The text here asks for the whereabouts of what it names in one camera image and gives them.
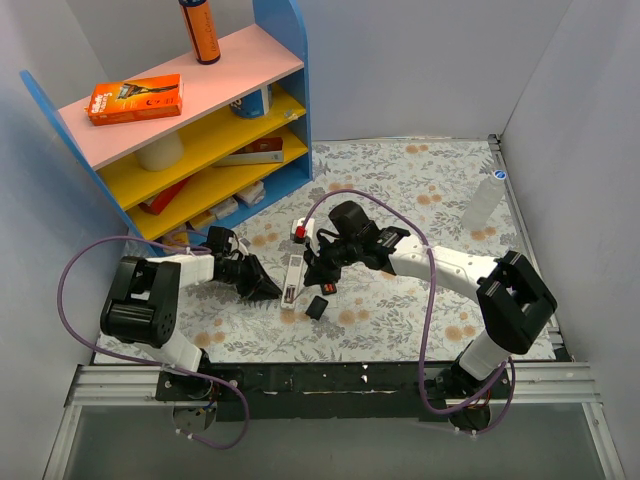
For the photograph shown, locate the black remote control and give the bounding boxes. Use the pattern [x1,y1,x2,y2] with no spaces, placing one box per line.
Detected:
[320,282,337,296]

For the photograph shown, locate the orange cylindrical bottle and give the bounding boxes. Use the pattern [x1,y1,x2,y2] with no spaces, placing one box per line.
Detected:
[179,0,221,65]

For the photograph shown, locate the white paper roll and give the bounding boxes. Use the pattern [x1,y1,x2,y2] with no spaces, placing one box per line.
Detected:
[135,131,184,172]

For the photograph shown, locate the red box lower shelf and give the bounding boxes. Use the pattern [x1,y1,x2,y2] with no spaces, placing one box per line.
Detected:
[138,177,190,215]

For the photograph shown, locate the purple cable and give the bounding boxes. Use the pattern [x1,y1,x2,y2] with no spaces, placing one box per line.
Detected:
[56,229,250,449]
[304,190,516,435]

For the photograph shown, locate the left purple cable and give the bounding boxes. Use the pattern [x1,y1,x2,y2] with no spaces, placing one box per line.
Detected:
[56,229,250,449]

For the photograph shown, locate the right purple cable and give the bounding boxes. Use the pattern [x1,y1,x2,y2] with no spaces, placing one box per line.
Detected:
[304,190,516,435]

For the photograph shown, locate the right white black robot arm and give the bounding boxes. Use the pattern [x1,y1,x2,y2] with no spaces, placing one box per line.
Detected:
[294,201,557,398]

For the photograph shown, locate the small screwdriver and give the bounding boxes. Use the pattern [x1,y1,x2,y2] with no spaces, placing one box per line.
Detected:
[294,285,310,301]

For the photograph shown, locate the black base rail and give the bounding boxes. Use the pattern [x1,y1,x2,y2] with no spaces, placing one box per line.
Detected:
[154,359,516,426]

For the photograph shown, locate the yellow packet bottom shelf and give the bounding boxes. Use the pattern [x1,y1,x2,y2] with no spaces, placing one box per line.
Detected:
[161,227,189,248]

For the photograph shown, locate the white remote control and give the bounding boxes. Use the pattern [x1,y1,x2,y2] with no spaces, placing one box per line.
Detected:
[281,254,305,310]

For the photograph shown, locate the orange razor box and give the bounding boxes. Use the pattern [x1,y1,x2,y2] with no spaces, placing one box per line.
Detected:
[86,74,183,126]

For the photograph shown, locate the red white flat box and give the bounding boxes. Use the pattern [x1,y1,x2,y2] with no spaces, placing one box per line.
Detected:
[212,137,284,167]

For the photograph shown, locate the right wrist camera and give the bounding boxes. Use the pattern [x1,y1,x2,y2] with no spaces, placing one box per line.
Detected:
[290,217,317,246]

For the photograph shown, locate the black battery cover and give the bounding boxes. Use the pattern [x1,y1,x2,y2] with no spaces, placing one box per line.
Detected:
[305,296,329,320]

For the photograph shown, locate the blue pink yellow shelf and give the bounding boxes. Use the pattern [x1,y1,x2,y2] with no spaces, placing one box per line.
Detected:
[20,1,313,241]

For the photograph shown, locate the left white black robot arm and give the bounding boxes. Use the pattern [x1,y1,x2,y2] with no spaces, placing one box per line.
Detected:
[100,227,282,400]

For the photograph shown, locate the clear plastic bottle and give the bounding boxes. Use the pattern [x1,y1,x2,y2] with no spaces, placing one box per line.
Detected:
[461,169,507,231]

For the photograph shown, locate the small white box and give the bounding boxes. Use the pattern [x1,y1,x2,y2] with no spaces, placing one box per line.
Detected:
[234,181,266,207]

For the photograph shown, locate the floral table mat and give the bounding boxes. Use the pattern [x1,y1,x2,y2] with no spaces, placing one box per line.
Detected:
[93,140,557,364]

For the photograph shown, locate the blue white can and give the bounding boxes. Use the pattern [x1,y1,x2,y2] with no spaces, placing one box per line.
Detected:
[229,84,273,119]

